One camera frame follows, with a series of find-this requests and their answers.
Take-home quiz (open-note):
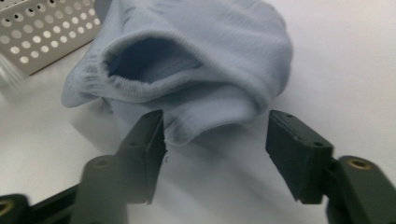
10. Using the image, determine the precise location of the light blue tank top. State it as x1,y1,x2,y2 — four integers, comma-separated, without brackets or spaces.
60,0,294,147

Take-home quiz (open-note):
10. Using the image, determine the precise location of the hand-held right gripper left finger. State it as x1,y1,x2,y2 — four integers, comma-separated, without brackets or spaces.
70,109,167,224

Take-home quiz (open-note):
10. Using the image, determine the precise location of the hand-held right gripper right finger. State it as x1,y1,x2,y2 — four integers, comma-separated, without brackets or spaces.
265,109,396,224

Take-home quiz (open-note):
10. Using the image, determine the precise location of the white perforated plastic basket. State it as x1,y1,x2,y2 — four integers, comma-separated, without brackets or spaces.
0,0,102,77

